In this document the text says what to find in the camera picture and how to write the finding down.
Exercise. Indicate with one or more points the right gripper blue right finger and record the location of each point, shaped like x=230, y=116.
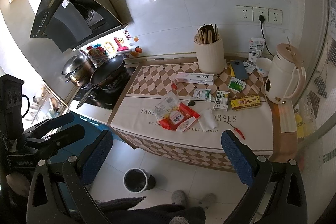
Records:
x=242, y=158

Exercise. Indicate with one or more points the white wall sockets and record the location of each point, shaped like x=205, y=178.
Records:
x=252, y=14

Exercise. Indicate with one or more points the grey left slipper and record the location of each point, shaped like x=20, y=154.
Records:
x=179, y=198

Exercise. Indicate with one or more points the yellow red medicine box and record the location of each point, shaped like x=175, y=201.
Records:
x=245, y=102

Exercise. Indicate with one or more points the white black trash bin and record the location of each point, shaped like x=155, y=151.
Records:
x=137, y=180

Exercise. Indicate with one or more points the grey slipper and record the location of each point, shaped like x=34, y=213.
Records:
x=207, y=201
x=179, y=198

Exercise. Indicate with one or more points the small red wrapper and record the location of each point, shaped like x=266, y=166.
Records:
x=174, y=84

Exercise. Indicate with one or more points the checkered tablecloth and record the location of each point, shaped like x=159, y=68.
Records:
x=269, y=129

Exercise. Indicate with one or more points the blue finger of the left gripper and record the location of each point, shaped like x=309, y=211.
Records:
x=59, y=139
x=61, y=118

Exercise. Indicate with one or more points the stainless steel pot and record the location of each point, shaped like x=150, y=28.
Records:
x=78, y=70

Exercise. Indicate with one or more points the clear plastic bag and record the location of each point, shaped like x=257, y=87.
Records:
x=167, y=104

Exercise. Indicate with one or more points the white milk carton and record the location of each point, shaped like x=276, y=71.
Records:
x=256, y=48

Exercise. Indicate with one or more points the white crumpled tissue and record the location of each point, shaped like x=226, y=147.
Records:
x=207, y=120

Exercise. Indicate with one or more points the grey right slipper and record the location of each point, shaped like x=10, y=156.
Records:
x=207, y=201

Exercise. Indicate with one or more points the red wet wipes packet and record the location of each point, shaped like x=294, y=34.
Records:
x=180, y=120

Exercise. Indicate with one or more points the black frying pan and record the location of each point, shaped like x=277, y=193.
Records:
x=108, y=76

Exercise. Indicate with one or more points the cream chopstick holder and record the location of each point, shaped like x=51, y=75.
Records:
x=210, y=57

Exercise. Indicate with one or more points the cream electric kettle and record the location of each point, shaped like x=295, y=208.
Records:
x=287, y=76

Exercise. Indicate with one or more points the yellow bottle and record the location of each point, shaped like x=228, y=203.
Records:
x=299, y=124

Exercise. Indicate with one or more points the bundle of chopsticks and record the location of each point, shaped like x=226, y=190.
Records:
x=208, y=34

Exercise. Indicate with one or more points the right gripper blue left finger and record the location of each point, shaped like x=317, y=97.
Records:
x=94, y=155

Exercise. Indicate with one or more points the black range hood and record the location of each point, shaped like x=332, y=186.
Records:
x=71, y=24

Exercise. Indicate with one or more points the white toothpaste box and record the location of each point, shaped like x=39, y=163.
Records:
x=195, y=78

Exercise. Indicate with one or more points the green white medicine box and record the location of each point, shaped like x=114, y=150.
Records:
x=221, y=100

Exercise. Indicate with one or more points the white dotted bowl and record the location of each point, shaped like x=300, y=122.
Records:
x=263, y=65

